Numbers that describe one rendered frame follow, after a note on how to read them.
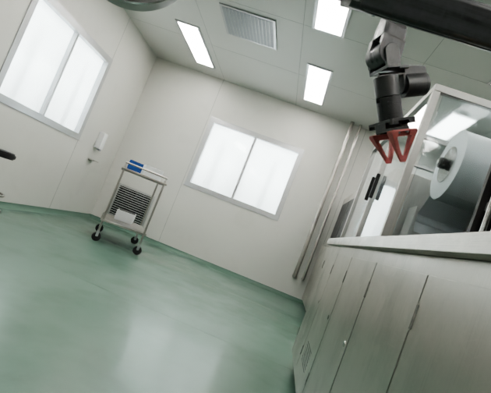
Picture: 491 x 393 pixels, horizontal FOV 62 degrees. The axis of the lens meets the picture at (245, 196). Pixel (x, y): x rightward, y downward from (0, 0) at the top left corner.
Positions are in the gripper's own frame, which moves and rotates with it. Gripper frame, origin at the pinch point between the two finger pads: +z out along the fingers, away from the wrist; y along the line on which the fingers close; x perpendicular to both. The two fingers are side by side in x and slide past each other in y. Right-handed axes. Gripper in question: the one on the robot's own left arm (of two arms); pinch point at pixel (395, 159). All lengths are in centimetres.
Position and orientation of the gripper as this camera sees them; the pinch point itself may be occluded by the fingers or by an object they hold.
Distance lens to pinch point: 104.5
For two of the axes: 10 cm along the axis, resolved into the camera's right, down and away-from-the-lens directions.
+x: -9.7, 1.4, -2.1
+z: 1.3, 9.9, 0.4
